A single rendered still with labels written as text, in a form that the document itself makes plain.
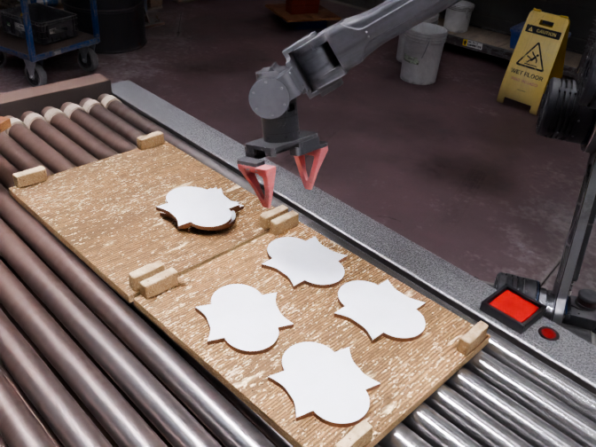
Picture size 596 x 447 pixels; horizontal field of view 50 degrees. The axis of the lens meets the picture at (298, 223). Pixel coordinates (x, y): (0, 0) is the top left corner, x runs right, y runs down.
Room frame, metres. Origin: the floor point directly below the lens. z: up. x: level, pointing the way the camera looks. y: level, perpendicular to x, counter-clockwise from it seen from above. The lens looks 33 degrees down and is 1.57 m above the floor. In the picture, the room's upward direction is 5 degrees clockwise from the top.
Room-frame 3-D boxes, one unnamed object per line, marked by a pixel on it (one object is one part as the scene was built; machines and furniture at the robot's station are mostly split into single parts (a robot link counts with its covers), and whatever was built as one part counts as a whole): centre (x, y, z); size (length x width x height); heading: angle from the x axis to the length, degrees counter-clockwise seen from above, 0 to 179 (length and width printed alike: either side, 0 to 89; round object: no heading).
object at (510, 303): (0.80, -0.36, 0.92); 0.06 x 0.06 x 0.01; 46
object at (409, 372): (0.72, -0.03, 0.93); 0.41 x 0.35 x 0.02; 48
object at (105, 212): (1.00, 0.28, 0.93); 0.41 x 0.35 x 0.02; 48
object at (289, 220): (0.95, 0.02, 0.95); 0.06 x 0.02 x 0.03; 138
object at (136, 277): (0.77, 0.23, 0.95); 0.06 x 0.02 x 0.03; 138
